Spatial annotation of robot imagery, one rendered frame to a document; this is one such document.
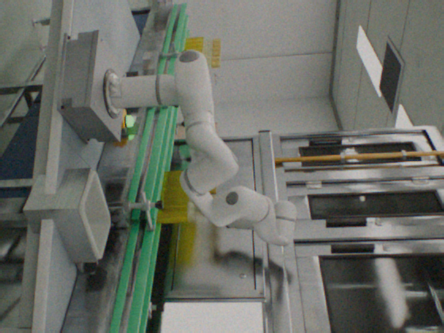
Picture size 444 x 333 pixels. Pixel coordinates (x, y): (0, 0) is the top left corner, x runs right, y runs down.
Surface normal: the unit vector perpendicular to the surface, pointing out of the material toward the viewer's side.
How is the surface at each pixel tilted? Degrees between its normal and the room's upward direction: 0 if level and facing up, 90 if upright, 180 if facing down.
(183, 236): 89
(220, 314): 90
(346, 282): 90
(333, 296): 90
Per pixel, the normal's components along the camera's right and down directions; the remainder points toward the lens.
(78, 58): -0.15, -0.30
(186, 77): -0.33, -0.58
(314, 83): -0.08, 0.66
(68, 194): -0.13, -0.75
